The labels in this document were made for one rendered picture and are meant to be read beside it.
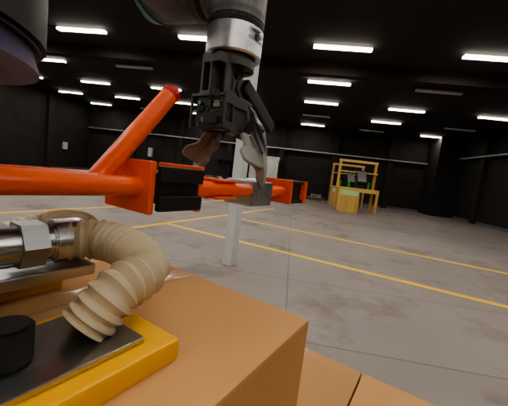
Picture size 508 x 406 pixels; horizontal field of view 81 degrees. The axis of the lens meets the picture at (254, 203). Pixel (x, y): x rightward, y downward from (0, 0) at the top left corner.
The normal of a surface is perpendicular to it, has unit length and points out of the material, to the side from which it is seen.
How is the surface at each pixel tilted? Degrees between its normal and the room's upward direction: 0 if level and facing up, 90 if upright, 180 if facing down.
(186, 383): 0
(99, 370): 0
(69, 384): 0
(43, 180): 77
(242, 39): 90
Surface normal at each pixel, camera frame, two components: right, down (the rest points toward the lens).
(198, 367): 0.12, -0.99
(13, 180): 0.84, -0.07
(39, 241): 0.78, -0.36
